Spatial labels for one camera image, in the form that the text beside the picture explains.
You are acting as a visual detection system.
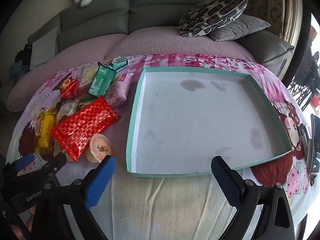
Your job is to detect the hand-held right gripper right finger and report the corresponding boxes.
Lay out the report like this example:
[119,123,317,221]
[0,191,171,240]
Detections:
[211,156,296,240]

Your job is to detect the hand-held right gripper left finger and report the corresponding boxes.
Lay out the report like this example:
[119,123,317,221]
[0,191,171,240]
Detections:
[32,156,116,240]

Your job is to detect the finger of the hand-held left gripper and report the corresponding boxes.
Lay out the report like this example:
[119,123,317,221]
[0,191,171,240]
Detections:
[37,152,67,181]
[4,153,35,173]

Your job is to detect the jelly cup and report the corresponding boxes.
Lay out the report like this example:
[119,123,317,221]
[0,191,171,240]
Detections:
[85,134,113,162]

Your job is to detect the yellow snack packet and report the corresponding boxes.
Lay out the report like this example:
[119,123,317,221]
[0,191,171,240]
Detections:
[34,106,57,155]

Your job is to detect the large red foil snack packet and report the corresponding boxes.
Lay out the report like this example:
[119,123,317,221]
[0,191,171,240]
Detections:
[51,96,122,162]

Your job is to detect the teal shallow box tray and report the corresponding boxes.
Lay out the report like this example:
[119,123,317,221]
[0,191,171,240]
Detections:
[125,67,292,178]

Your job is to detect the white green snack packet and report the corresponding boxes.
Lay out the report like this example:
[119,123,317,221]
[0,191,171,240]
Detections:
[79,94,100,108]

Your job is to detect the pink snack packet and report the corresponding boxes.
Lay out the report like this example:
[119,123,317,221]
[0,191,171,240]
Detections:
[104,72,135,108]

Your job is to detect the printed pink blanket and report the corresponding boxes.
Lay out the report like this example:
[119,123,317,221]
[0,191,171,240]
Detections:
[5,54,320,240]

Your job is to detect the small red snack packet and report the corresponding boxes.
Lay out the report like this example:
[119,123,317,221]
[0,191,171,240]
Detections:
[60,78,80,99]

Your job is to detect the teal cloth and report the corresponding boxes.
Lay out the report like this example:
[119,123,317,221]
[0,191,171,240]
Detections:
[9,61,29,84]

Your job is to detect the round pastry in clear wrapper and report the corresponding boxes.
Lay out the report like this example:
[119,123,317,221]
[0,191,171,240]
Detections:
[75,66,99,90]

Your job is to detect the dark clothes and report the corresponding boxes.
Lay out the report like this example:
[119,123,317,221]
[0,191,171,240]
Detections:
[14,44,33,65]

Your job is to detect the light grey cushion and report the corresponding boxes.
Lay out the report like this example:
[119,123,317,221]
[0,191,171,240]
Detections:
[29,27,59,70]

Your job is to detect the small green candy packet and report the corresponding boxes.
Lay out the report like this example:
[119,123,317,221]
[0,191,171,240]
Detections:
[110,57,129,71]

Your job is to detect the folding chairs on balcony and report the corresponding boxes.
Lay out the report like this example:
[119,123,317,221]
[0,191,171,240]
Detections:
[287,75,313,110]

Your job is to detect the pink sofa cover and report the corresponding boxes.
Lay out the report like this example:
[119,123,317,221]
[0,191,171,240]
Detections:
[5,26,258,113]

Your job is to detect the grey pillow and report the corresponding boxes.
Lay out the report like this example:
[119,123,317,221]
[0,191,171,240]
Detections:
[209,14,272,42]

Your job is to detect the black white patterned pillow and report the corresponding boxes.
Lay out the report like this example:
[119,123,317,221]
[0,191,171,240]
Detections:
[178,0,249,38]

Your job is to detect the patterned curtain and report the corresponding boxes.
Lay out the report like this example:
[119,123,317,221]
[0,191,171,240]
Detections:
[236,0,304,45]

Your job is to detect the grey green sofa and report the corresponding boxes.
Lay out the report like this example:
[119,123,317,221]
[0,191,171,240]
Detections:
[26,0,295,77]

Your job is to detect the dark window frame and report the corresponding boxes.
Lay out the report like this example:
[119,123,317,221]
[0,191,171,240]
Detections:
[285,5,313,85]

